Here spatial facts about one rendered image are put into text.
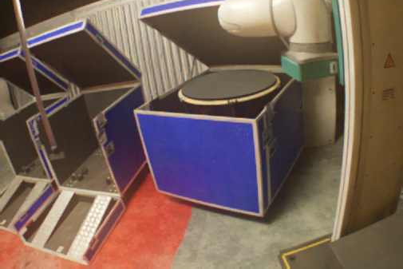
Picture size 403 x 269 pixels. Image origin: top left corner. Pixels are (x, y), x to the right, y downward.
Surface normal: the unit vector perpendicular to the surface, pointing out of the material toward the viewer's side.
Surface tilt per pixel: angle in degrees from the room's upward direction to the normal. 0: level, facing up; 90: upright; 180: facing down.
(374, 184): 90
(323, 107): 90
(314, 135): 90
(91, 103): 90
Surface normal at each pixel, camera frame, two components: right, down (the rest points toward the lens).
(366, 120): 0.13, 0.34
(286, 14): -0.51, 0.35
